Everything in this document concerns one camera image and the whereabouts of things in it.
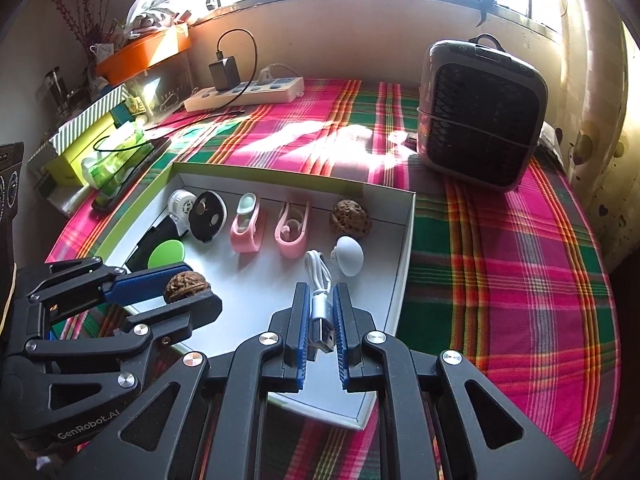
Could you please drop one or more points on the grey portable space heater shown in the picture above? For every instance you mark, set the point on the grey portable space heater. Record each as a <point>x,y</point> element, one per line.
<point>480,112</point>

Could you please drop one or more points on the pink clip with green pad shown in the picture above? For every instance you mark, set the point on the pink clip with green pad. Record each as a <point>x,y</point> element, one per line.
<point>244,232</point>

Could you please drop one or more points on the white power strip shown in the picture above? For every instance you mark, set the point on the white power strip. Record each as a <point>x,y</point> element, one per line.
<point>280,90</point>

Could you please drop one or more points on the plaid pink green bedsheet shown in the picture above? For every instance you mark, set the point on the plaid pink green bedsheet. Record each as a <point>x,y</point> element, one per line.
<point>514,281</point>

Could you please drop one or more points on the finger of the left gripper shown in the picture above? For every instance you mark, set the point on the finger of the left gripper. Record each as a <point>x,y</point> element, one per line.
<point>174,322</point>
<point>67,288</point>

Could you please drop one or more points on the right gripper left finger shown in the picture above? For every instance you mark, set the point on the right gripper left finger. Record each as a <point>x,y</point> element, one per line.
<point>203,418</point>

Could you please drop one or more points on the white tape roll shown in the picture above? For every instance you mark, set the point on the white tape roll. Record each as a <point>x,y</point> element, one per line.
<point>179,205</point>

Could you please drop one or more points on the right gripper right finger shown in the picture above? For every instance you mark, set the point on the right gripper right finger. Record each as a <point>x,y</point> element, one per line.
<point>440,416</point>

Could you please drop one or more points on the green mushroom lamp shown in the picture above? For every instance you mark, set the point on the green mushroom lamp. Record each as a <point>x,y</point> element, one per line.
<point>167,253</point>

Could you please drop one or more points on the green tissue pack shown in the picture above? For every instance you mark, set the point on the green tissue pack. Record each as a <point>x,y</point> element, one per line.
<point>109,153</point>

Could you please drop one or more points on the orange tray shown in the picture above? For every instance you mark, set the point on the orange tray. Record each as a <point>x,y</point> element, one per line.
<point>144,53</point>

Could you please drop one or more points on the red flower branches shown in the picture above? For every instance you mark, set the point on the red flower branches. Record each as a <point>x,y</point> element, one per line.
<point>86,20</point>

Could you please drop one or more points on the yellow green box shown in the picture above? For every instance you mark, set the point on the yellow green box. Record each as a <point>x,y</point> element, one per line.
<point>65,168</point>

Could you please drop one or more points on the window latch handle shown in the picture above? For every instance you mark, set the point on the window latch handle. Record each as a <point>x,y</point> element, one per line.
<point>485,6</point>

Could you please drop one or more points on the white round hook knob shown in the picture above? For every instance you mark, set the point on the white round hook knob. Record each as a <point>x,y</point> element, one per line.
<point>348,255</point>

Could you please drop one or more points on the heart pattern curtain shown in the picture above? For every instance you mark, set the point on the heart pattern curtain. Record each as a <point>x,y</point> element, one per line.
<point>599,116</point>

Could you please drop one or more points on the black charger adapter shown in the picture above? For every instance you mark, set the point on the black charger adapter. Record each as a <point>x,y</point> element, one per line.
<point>225,73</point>

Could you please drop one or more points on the brown walnut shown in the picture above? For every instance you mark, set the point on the brown walnut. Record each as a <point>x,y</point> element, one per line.
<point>183,285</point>
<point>350,218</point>

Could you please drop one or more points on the striped white box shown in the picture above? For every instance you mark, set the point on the striped white box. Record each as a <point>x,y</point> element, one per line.
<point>68,133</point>

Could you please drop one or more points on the green white shallow box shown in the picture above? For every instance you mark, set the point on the green white shallow box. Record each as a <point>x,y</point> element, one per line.
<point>252,287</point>

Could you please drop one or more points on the black tablet phone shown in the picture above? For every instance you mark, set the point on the black tablet phone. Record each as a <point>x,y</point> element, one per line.
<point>114,191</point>

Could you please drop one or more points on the black round disc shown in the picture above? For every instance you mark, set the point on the black round disc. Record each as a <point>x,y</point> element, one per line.
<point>207,216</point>

